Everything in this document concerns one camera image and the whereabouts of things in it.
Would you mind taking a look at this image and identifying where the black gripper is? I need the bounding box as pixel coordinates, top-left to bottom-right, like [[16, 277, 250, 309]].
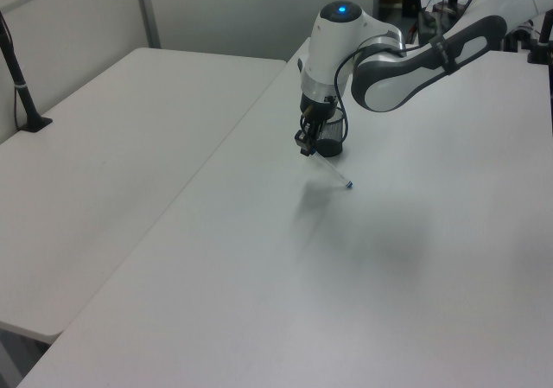
[[294, 94, 338, 156]]

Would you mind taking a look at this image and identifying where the white marker with blue cap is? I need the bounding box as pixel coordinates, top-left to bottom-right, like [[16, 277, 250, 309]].
[[307, 147, 355, 189]]

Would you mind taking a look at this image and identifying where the black mesh pen cup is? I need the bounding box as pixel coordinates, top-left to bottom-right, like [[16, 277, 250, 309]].
[[314, 108, 347, 158]]

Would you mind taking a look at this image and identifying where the green and black device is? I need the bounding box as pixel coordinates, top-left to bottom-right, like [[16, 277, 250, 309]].
[[416, 10, 453, 40]]

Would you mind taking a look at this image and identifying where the white folding side table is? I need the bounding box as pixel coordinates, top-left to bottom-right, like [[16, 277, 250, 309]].
[[0, 47, 289, 338]]

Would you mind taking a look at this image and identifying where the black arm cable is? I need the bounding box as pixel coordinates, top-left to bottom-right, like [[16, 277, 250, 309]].
[[331, 44, 433, 141]]

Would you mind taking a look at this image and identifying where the grey partition frame post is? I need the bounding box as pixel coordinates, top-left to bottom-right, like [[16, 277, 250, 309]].
[[131, 0, 163, 50]]

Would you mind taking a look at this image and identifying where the black camera stand clamp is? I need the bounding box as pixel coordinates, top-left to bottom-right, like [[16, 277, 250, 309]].
[[525, 10, 553, 66]]

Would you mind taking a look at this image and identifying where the black camera pole with base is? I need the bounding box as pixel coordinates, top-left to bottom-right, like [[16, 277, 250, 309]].
[[0, 10, 54, 135]]

